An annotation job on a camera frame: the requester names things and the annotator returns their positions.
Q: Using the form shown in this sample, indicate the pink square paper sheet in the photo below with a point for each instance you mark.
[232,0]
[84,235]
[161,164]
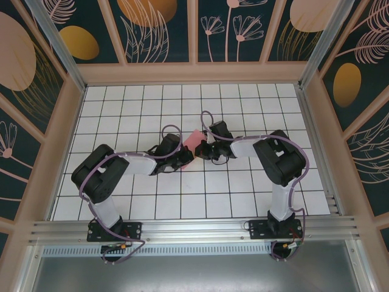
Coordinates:
[196,138]

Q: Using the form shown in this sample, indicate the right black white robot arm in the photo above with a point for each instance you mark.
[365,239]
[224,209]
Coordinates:
[279,158]

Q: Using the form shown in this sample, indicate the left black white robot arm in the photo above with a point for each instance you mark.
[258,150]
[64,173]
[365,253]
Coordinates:
[100,170]

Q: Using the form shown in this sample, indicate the grey metal sheet panel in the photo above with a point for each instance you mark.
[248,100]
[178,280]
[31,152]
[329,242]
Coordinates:
[194,273]

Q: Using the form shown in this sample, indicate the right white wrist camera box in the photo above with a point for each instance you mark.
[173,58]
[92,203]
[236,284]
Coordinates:
[209,138]

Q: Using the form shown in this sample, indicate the long aluminium mounting rail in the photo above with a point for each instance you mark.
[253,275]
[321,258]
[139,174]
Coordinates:
[194,228]

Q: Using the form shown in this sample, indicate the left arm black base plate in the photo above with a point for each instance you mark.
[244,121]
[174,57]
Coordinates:
[133,228]

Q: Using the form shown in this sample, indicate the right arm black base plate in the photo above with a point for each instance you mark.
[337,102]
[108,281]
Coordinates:
[258,229]

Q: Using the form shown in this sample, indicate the aluminium side rail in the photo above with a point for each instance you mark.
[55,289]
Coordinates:
[316,146]

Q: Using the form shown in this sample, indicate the aluminium frame post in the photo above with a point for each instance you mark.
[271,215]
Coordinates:
[59,51]
[325,45]

